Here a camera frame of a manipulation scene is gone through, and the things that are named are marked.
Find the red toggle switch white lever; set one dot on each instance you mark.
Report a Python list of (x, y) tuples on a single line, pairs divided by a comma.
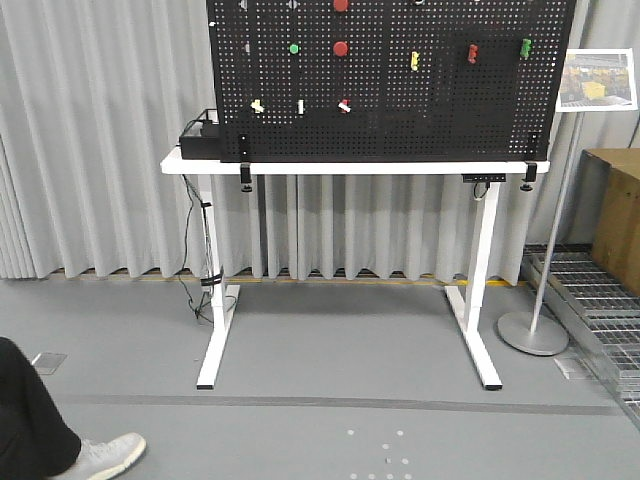
[(344, 106)]

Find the left black table clamp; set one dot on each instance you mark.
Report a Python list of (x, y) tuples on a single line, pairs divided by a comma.
[(245, 173)]

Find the black table clamp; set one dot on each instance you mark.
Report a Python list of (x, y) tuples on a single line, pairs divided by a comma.
[(245, 173), (529, 172)]

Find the black electronics box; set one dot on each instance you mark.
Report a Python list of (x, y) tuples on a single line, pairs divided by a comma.
[(200, 138)]

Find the white height-adjustable table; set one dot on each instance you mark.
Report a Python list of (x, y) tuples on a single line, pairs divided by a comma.
[(466, 306)]

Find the black table control panel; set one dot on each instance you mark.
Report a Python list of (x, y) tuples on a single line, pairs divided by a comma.
[(484, 178)]

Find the black perforated pegboard panel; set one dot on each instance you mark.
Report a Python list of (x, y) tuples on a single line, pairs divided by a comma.
[(449, 110)]

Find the lower red mushroom button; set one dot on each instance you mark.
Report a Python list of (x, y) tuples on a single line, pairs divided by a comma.
[(340, 48)]

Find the red mushroom button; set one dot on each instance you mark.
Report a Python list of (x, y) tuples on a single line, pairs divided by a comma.
[(340, 48), (341, 5)]

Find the right black table clamp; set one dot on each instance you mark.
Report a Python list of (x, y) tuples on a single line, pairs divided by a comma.
[(529, 172)]

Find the upper red mushroom button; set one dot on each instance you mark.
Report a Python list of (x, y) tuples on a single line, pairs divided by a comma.
[(341, 5)]

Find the metal grating platform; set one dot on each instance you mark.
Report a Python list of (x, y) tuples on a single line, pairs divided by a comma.
[(602, 317)]

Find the brown cardboard box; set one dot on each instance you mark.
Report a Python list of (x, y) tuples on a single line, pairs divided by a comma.
[(616, 243)]

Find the grey sneaker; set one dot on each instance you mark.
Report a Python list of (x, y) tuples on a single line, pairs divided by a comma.
[(105, 460)]

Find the sign stand with poster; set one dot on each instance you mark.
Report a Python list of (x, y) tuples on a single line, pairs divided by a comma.
[(593, 80)]

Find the person leg black trousers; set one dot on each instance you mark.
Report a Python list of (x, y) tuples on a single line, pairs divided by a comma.
[(36, 443)]

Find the yellow toggle switch lower left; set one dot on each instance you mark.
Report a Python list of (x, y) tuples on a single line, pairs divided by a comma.
[(257, 106)]

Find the yellow toggle switch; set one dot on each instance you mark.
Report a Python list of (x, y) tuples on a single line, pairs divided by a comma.
[(257, 106), (414, 61)]

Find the yellow toggle switch right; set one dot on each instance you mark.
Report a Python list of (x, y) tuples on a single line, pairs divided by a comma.
[(414, 61)]

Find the red toggle switch right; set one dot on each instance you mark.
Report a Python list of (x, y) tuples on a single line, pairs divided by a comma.
[(472, 53)]

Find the green toggle switch right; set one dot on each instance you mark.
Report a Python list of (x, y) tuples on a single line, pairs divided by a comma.
[(526, 47)]

